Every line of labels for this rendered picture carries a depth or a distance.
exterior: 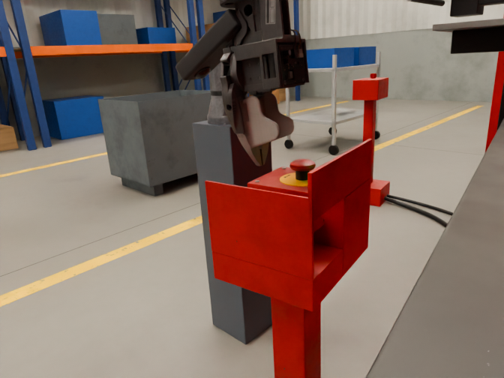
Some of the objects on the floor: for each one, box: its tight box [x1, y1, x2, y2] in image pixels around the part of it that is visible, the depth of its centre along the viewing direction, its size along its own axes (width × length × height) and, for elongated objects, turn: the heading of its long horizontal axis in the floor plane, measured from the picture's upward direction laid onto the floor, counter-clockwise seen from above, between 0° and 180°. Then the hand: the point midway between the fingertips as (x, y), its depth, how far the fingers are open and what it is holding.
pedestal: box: [353, 74, 390, 207], centre depth 257 cm, size 20×25×83 cm
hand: (255, 155), depth 53 cm, fingers closed
